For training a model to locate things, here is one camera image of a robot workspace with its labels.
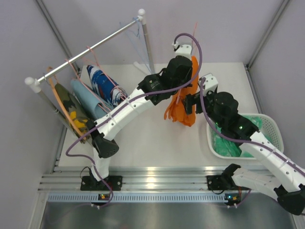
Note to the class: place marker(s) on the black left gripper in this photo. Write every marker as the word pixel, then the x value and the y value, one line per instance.
pixel 188 75

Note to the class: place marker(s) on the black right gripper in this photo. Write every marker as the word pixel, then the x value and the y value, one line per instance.
pixel 190 100

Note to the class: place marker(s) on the pink hanger with orange trousers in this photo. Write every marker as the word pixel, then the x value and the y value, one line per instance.
pixel 193 52

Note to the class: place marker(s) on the blue wire hanger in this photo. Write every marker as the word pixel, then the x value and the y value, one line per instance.
pixel 137 39

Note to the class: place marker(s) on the green white patterned trousers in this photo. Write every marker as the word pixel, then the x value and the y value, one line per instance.
pixel 226 148

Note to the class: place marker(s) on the blue white patterned trousers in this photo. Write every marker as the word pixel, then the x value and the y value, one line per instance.
pixel 105 86

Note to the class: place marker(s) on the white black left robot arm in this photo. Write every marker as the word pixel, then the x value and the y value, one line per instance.
pixel 149 92

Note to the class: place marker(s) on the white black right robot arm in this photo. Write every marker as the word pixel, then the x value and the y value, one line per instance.
pixel 287 186

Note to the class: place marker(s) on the light blue trousers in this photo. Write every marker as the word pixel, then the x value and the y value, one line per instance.
pixel 88 100

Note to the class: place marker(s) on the white perforated plastic basket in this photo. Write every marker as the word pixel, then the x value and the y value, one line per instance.
pixel 269 129

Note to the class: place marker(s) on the silver clothes rack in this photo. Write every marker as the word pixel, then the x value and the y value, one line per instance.
pixel 35 84

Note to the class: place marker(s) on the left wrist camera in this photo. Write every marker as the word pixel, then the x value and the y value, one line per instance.
pixel 184 50

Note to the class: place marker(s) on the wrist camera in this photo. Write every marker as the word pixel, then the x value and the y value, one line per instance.
pixel 210 82
pixel 184 50

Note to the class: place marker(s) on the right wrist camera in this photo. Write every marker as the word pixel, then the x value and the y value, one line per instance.
pixel 210 82

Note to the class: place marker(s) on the aluminium rail frame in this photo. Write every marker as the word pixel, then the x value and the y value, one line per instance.
pixel 136 179

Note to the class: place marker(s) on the perforated cable duct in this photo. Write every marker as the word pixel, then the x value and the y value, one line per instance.
pixel 144 197

